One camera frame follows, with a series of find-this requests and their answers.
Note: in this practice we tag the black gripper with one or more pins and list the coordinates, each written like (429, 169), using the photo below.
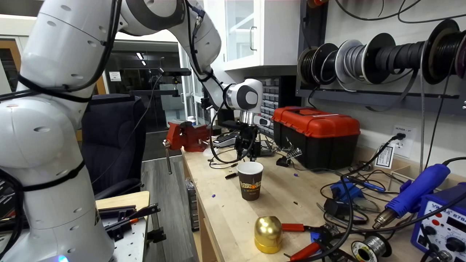
(247, 131)

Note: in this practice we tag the black screwdriver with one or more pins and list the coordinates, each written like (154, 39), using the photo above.
(230, 175)

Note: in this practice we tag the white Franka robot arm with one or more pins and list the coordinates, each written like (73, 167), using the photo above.
(52, 125)

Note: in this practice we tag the brown white paper cup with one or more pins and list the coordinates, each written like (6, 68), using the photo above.
(250, 182)

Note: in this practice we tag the black helping hand stand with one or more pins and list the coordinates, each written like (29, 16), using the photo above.
(288, 159)

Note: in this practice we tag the grey drawer organizer cabinet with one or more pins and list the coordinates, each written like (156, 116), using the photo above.
(269, 103)

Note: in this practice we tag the red bench vise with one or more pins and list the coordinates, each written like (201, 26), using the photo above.
(186, 138)

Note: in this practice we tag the red black toolbox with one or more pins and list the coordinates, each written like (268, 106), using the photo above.
(317, 135)

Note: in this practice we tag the gold bell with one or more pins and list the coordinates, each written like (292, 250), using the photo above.
(268, 234)

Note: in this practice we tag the blue plastic connector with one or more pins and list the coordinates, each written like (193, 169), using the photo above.
(345, 191)

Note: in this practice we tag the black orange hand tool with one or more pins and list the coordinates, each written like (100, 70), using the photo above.
(131, 215)

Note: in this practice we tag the dark office chair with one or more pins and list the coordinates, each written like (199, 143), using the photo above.
(113, 140)

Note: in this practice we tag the blue hot air gun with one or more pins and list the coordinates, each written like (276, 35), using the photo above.
(416, 189)

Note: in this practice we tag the blue soldering station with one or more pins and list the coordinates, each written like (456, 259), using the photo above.
(441, 223)

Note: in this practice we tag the white wall cabinet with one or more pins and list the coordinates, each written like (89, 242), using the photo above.
(276, 33)

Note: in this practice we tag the white wall power outlet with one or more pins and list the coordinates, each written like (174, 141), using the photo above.
(402, 143)

